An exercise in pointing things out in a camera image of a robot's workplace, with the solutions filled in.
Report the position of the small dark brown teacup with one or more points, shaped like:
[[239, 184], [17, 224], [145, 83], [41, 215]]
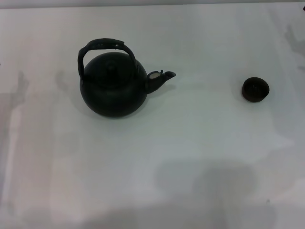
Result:
[[256, 89]]

